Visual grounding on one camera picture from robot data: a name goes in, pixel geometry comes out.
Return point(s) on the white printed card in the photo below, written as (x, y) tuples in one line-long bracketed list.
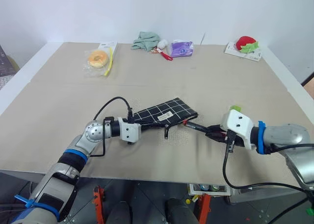
[(107, 47)]

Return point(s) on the purple tissue pack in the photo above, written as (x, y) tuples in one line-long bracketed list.
[(181, 49)]

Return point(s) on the white printed booklet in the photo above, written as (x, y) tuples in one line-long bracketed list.
[(253, 55)]

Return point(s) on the dark laptop with keyboard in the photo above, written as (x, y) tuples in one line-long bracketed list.
[(4, 67)]

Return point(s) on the red strawberry plush toy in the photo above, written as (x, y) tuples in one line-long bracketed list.
[(246, 44)]

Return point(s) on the orange metal stand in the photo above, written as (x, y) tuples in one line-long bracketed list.
[(98, 204), (204, 208)]

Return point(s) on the green crumpled cloth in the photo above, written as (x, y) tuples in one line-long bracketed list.
[(144, 41)]

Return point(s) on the toy bagel in plastic bag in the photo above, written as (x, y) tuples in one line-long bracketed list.
[(97, 59)]

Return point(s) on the red marker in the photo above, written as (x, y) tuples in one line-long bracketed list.
[(196, 126)]

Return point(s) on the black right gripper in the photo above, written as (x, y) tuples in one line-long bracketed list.
[(230, 138)]

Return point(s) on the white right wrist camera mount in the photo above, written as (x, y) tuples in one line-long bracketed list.
[(236, 126)]

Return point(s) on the beige table cover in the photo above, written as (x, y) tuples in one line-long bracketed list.
[(171, 86)]

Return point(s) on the drink can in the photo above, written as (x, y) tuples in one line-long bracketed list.
[(215, 187), (204, 187)]

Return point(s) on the small green object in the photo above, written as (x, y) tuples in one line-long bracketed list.
[(310, 211)]

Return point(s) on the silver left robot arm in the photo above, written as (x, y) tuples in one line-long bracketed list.
[(93, 133)]

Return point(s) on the yellow-green round object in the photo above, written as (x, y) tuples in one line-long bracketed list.
[(14, 62)]

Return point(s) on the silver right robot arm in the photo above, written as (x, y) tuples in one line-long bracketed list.
[(289, 135)]

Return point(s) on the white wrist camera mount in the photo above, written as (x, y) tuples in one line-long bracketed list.
[(236, 126), (129, 132)]

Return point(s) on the dark rounded shape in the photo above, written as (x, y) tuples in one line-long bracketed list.
[(180, 211)]

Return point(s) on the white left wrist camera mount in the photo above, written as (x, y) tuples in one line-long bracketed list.
[(129, 132)]

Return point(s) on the small yellow object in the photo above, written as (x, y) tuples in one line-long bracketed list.
[(188, 201)]

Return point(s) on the small white plush toy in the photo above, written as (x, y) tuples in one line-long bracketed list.
[(162, 43)]

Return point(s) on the black white grid pouch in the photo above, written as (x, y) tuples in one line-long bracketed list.
[(166, 112)]

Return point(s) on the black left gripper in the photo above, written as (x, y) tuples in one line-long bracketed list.
[(144, 127)]

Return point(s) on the white box under table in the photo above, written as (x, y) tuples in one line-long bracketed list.
[(196, 189)]

